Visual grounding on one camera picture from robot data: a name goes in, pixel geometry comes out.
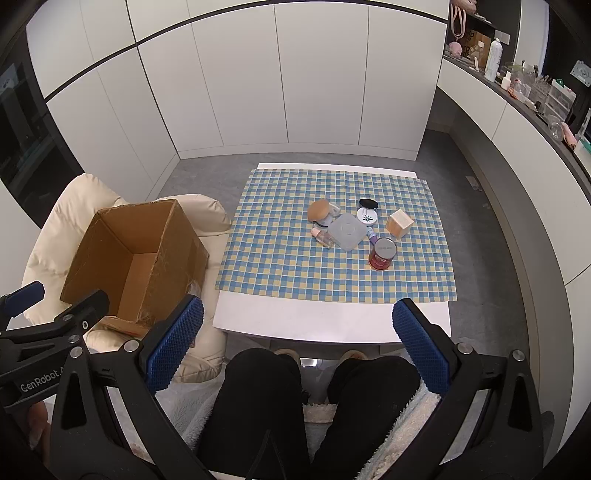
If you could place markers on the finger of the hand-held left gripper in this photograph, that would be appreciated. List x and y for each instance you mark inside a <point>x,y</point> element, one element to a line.
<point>25,295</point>
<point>87,309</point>

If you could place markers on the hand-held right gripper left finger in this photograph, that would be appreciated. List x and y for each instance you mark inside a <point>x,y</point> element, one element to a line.
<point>178,341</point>

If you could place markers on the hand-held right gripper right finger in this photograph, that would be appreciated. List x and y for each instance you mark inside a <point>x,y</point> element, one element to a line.
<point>420,350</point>

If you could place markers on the brown cardboard box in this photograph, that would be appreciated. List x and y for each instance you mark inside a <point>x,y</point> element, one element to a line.
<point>138,277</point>

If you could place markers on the small purple bottle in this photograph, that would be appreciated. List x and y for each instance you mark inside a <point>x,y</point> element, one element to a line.
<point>371,236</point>

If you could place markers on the pink cube box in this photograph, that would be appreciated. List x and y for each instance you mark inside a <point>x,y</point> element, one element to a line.
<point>399,222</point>

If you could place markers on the grey square plastic case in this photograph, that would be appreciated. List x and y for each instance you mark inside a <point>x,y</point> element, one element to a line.
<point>346,233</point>

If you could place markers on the white round compact green leaf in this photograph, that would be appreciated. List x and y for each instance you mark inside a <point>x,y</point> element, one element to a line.
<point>367,216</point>

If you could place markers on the small glass bottle pink cap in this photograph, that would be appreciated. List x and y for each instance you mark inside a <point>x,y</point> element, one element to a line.
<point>323,236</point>

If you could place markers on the black makeup puff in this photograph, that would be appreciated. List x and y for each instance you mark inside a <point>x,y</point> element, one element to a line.
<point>368,203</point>

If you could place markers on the clear plastic oval case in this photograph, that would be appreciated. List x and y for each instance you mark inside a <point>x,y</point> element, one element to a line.
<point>335,210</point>

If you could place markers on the tan round sponge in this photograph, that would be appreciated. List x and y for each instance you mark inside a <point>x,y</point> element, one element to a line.
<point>318,210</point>

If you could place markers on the person's left hand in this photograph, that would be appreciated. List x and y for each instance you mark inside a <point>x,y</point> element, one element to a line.
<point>39,424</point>

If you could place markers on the person's right leg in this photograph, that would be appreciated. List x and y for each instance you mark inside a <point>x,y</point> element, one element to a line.
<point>364,406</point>

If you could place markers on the cream padded chair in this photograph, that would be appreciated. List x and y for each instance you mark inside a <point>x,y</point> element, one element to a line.
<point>69,203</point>

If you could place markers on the blue yellow checked tablecloth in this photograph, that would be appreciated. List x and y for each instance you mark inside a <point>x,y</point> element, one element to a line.
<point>277,240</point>

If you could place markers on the black glass cabinet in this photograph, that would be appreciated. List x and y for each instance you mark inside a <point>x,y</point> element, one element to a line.
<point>27,138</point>

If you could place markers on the floor socket plate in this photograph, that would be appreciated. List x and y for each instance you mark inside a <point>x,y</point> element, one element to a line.
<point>473,183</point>

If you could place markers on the small white bottle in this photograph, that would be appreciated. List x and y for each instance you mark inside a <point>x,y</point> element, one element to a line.
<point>506,81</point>

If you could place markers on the clear drawer organizer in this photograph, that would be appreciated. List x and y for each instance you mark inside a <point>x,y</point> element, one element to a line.
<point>561,99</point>

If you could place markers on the white spray bottle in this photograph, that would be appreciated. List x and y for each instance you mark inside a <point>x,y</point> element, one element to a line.
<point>492,60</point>

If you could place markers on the pink plush toy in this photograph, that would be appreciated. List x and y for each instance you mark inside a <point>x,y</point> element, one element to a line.
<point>455,48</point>

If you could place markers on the brown printed carton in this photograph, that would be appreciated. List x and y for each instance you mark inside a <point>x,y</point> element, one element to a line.
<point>478,44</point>

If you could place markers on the white wall cabinets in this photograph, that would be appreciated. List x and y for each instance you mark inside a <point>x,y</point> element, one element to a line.
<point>277,69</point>

